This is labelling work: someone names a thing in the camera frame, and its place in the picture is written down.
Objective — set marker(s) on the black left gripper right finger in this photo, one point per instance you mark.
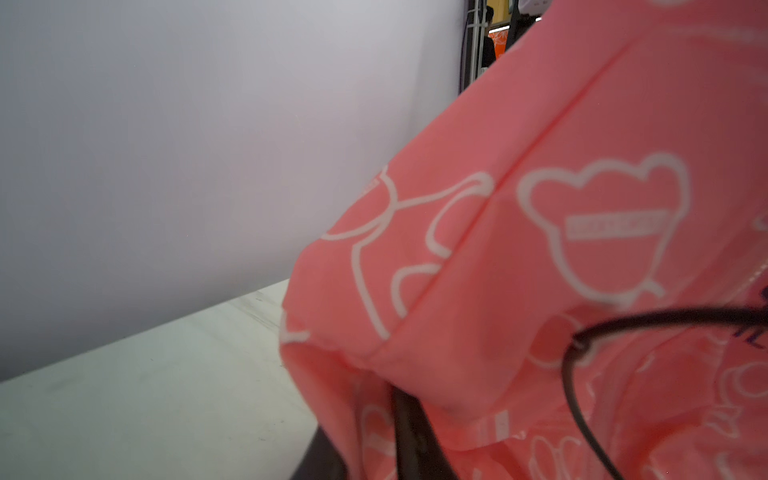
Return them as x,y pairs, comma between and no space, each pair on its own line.
419,455

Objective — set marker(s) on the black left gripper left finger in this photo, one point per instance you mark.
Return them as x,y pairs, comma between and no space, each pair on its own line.
321,460

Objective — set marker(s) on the pink printed hooded jacket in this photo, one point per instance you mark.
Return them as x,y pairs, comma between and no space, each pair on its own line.
568,267

